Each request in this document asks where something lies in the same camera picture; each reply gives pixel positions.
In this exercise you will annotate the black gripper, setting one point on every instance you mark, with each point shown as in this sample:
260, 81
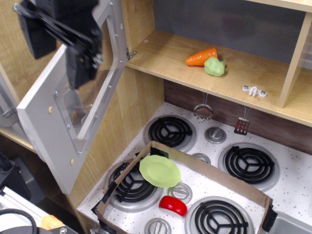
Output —
44, 22

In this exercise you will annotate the grey toy microwave door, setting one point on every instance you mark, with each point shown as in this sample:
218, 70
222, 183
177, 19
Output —
61, 121

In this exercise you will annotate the metal door hinge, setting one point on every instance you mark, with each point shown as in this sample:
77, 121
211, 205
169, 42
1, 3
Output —
130, 54

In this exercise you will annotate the black box on floor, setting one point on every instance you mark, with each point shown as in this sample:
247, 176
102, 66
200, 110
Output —
15, 175

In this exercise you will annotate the back left stove burner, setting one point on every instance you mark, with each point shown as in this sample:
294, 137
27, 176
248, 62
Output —
173, 131

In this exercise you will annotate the stove burner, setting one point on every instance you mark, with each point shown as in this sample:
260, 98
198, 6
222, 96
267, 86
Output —
173, 131
250, 163
217, 215
135, 194

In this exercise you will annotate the orange toy carrot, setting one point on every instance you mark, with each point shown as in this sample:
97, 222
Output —
199, 58

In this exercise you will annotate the light green toy plate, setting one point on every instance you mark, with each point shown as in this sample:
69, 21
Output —
160, 171

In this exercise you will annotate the green toy lettuce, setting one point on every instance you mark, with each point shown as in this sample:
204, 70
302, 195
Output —
214, 67

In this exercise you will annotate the hanging toy strainer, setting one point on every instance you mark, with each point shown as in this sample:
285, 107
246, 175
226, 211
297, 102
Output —
203, 111

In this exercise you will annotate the front left stove burner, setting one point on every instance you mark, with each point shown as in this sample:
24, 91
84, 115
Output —
135, 194

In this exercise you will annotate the small grey stove knob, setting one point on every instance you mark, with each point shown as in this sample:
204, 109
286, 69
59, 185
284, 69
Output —
202, 157

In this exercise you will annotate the grey back stove knob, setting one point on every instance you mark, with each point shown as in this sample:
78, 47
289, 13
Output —
215, 135

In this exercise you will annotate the red toy cheese wheel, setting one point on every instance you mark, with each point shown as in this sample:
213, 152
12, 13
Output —
174, 205

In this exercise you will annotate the grey centre stove knob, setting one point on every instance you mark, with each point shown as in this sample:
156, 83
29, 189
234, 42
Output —
181, 192

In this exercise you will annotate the hanging toy spatula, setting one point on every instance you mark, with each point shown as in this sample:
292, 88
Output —
243, 124

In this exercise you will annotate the white door latch clip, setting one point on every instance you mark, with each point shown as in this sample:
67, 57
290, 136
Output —
254, 91

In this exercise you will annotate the grey front stove knob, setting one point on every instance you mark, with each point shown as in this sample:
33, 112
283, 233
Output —
157, 226

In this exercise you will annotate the back right stove burner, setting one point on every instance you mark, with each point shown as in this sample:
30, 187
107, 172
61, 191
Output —
250, 163

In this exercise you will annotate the front right stove burner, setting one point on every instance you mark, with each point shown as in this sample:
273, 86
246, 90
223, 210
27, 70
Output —
217, 215

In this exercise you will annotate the grey toy sink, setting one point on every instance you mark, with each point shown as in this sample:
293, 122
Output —
285, 224

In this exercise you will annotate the grey wall phone holder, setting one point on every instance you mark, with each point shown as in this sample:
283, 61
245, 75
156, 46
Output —
76, 109

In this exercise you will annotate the grey cabinet door handle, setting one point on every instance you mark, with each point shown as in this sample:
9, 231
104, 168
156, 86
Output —
8, 104

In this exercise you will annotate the brown cardboard frame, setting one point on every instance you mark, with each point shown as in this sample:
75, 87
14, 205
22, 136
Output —
204, 180

